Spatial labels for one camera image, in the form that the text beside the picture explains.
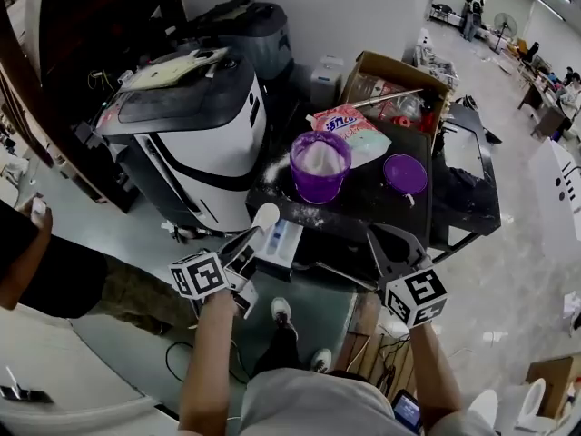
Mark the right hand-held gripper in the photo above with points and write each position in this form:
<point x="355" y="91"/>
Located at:
<point x="415" y="295"/>

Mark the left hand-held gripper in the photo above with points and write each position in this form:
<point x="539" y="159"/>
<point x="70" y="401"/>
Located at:
<point x="204" y="275"/>

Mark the white detergent drawer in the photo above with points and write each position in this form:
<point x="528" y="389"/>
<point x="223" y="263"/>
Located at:
<point x="281" y="248"/>

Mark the white plastic spoon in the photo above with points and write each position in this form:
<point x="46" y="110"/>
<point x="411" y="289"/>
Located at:
<point x="267" y="216"/>

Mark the person's left forearm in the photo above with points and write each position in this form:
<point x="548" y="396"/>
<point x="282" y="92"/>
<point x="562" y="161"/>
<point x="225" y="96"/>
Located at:
<point x="209" y="357"/>

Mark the person's right forearm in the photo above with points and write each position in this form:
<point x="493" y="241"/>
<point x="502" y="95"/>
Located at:
<point x="433" y="370"/>

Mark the pink detergent refill bag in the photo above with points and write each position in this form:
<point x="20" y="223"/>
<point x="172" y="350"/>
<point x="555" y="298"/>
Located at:
<point x="363" y="139"/>

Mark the person's left shoe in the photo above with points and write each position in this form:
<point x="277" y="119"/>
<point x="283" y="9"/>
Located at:
<point x="283" y="314"/>

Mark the person's shoe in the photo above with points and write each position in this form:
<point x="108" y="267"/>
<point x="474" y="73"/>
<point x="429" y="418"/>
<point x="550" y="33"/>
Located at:
<point x="321" y="359"/>
<point x="283" y="314"/>

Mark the purple bucket lid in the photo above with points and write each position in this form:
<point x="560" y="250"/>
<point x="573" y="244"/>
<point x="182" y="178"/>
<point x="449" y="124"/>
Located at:
<point x="405" y="175"/>

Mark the purple plastic bucket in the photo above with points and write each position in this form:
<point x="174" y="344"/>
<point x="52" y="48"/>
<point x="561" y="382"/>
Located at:
<point x="318" y="189"/>

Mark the wooden pallet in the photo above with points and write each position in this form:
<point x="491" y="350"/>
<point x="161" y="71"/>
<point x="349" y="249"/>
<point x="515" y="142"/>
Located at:
<point x="367" y="348"/>

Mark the white and black robot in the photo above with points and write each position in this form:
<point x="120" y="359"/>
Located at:
<point x="209" y="152"/>

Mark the person's left leg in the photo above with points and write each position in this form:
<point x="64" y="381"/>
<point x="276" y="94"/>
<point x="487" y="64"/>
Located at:
<point x="279" y="352"/>

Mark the person's right shoe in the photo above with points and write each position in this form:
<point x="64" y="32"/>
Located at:
<point x="321" y="359"/>

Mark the red plastic spool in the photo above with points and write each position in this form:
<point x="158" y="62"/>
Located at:
<point x="401" y="121"/>

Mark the red plastic part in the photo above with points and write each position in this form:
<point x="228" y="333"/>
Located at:
<point x="427" y="121"/>

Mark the black smartphone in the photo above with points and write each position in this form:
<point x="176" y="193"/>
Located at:
<point x="406" y="411"/>

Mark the metal rod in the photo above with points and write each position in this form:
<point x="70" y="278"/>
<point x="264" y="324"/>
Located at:
<point x="386" y="98"/>

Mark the white panel with black marks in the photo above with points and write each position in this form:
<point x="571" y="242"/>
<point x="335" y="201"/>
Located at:
<point x="556" y="207"/>

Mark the person's grey shirt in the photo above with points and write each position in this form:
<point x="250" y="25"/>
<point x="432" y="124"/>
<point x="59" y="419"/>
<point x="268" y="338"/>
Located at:
<point x="313" y="407"/>

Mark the white toilet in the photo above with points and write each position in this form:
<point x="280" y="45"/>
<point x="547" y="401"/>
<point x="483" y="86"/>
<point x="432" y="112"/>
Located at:
<point x="533" y="402"/>
<point x="483" y="407"/>

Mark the small white appliance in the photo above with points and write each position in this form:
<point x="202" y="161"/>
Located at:
<point x="327" y="80"/>

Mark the cream plastic cover panel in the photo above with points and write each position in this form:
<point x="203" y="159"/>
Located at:
<point x="168" y="75"/>

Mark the open cardboard box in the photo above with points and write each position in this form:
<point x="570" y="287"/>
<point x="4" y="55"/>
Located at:
<point x="390" y="68"/>

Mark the brown cardboard carton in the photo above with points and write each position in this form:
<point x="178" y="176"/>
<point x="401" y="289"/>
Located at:
<point x="556" y="379"/>

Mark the brown wooden desk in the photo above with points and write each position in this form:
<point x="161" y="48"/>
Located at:
<point x="542" y="111"/>

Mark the black standing fan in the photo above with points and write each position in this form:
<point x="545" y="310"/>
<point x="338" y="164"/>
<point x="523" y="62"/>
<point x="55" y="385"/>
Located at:
<point x="505" y="25"/>

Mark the black frame stand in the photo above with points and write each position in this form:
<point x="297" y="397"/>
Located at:
<point x="472" y="198"/>

